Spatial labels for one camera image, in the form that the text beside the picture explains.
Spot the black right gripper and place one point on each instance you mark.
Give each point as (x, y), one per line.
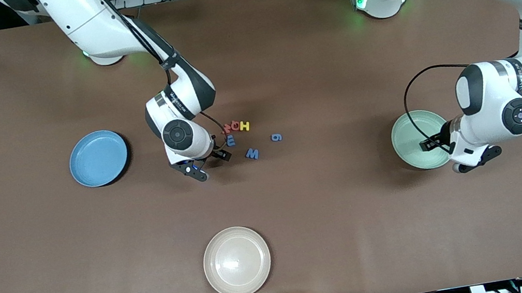
(217, 154)

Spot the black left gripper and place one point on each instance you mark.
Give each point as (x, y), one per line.
(438, 140)

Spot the blue foam small m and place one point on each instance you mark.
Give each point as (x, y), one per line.
(230, 141)

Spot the yellow foam capital H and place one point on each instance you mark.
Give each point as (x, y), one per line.
(245, 126)

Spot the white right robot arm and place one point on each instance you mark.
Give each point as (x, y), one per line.
(89, 21)

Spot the pink foam small w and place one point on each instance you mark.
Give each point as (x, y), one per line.
(227, 127)

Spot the blue foam capital W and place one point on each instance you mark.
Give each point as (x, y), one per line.
(252, 154)

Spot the pale green plate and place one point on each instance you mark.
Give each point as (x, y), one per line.
(403, 142)

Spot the pink foam capital Q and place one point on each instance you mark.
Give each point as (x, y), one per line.
(235, 126)

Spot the blue foam small g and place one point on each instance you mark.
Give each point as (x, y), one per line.
(274, 139)

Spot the beige plate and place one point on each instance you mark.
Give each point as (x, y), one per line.
(237, 262)

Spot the blue plate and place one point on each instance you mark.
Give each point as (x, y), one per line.
(98, 159)

